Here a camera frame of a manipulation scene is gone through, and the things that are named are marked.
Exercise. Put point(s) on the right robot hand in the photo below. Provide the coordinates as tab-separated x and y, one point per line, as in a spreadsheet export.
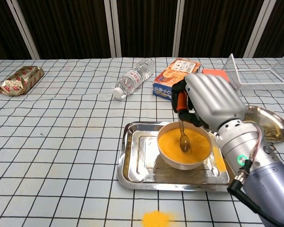
215	99

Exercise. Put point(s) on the small metal spoon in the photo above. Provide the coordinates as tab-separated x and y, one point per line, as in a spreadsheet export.
185	144

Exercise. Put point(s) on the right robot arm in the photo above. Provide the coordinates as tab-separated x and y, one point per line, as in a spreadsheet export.
269	184

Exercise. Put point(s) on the bowl of orange powder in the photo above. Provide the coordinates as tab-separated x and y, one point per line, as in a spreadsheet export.
170	146

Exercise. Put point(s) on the rectangular steel tray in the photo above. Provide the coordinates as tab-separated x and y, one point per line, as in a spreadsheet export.
137	165

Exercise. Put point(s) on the white grid-patterned tablecloth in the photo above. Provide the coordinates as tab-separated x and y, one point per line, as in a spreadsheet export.
61	142

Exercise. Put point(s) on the orange blue snack box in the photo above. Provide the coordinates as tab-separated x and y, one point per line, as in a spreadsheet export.
170	73

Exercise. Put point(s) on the round steel plate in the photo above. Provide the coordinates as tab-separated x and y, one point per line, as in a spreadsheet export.
269	123

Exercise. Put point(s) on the clear plastic water bottle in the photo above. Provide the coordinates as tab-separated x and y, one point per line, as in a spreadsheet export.
132	79

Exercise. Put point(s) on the spilled orange powder pile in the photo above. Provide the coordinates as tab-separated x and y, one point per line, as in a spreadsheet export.
156	220

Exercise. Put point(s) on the black folding screen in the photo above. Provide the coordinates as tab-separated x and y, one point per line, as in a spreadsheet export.
61	23

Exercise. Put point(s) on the gold foil snack packet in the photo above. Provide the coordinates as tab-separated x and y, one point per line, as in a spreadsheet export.
19	81

